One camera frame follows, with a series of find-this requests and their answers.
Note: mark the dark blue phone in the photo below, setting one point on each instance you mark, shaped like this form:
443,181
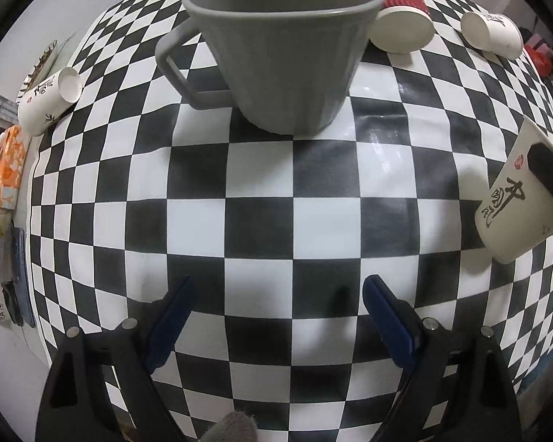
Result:
20,276

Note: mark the white paper cup black calligraphy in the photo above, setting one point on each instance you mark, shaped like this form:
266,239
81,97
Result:
511,212
41,106
500,32

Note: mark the red ribbed paper cup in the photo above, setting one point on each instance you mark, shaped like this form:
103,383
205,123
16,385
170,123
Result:
403,14

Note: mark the white printed plate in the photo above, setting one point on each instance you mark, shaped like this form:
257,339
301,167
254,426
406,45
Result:
39,66

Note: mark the black white checkered cloth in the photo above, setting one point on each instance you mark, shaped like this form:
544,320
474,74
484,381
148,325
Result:
276,221

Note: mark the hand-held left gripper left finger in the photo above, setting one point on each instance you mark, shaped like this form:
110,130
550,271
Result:
168,320

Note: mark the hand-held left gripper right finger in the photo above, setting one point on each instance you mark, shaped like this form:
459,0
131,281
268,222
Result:
389,320

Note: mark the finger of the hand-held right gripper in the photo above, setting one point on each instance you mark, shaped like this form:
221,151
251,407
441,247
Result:
550,170

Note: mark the grey box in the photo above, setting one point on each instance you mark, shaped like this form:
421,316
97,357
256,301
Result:
0,107

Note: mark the person's left hand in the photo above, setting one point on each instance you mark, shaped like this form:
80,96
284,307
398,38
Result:
232,428

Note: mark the red bag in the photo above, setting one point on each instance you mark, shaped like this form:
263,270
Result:
539,57

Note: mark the grey plastic mug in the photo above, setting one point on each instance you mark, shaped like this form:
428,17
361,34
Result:
285,69

